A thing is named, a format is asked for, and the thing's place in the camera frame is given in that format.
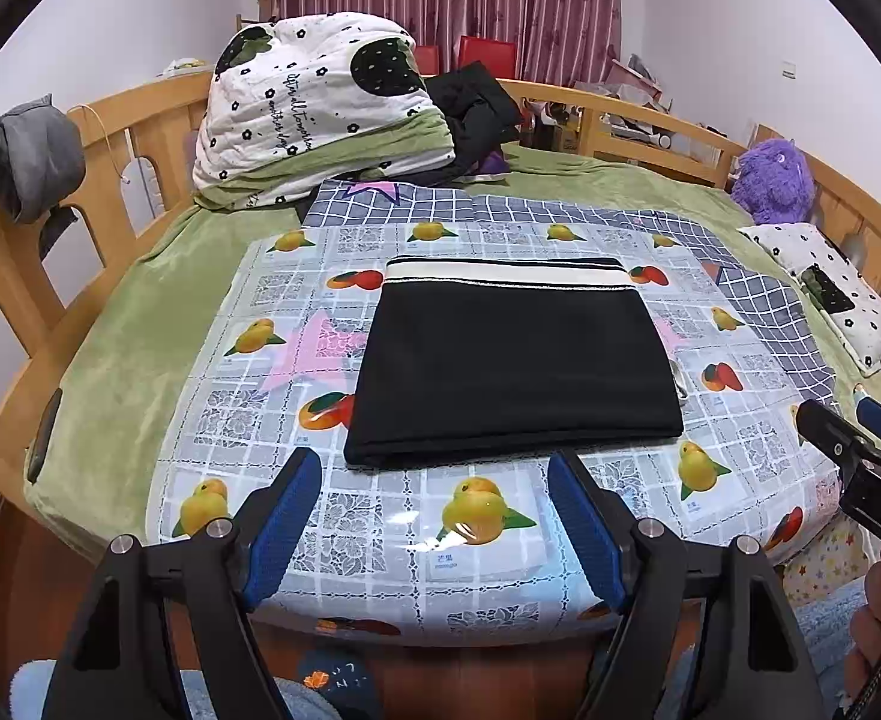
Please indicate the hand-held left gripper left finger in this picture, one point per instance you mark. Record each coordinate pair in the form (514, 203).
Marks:
(287, 517)

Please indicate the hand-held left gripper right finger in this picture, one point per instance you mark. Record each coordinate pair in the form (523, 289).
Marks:
(587, 532)

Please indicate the black pants with white waistband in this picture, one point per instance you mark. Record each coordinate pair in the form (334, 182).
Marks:
(515, 367)

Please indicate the person's right hand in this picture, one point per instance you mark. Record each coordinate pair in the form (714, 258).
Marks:
(875, 637)

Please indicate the star print cloth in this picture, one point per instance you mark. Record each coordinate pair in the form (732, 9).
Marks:
(823, 562)

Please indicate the fruit print plastic sheet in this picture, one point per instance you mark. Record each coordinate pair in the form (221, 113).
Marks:
(380, 540)

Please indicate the white floral pillow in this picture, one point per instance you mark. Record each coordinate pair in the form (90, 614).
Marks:
(872, 322)

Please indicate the dark slipper with orange patch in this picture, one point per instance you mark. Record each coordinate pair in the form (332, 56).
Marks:
(339, 682)

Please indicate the green bed blanket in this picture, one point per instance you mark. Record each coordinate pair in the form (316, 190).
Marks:
(148, 330)

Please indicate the purple plush toy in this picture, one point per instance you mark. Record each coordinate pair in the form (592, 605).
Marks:
(774, 180)

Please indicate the purple cloth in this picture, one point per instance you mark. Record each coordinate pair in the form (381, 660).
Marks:
(493, 163)

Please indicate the pile of papers and boxes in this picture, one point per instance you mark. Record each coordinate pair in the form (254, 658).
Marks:
(635, 86)

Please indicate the folded white green floral quilt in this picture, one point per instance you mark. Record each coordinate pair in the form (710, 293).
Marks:
(313, 112)

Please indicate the grey garment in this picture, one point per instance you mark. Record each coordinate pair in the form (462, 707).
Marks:
(28, 157)

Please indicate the small white yellow items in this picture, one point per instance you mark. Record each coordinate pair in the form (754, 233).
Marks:
(185, 69)

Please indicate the red chair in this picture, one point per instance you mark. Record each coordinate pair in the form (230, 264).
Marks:
(489, 56)
(427, 60)

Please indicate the wooden bed frame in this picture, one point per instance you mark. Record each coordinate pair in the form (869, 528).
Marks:
(5, 270)

